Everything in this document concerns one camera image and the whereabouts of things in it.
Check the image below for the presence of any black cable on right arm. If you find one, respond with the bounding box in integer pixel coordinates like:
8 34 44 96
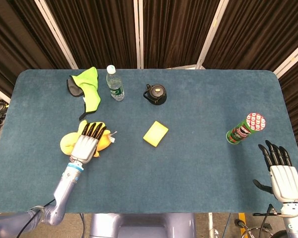
252 203 279 238

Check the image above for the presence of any white partition frame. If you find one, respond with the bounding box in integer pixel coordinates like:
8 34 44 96
133 0 145 69

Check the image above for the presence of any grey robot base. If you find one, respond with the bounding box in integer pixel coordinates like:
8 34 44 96
89 213 197 238

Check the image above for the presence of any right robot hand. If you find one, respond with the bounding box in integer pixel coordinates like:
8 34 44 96
252 140 298 205

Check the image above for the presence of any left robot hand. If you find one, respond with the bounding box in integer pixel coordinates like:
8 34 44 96
70 122 107 165

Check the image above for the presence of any blue table mat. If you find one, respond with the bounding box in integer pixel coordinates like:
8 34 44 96
0 68 298 215

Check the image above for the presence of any black teapot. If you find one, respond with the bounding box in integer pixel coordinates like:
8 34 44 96
143 84 167 106

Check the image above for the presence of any clear plastic water bottle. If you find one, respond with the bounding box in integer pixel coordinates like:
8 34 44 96
106 64 125 102

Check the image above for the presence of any green chips can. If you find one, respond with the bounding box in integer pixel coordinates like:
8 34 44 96
225 112 267 145

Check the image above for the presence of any yellow plush duck toy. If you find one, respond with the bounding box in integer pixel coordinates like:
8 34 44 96
60 119 118 158

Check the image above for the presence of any green and grey cloth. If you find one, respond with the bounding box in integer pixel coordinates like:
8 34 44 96
66 66 101 121

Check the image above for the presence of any yellow sponge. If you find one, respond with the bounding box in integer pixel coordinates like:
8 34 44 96
143 120 169 148

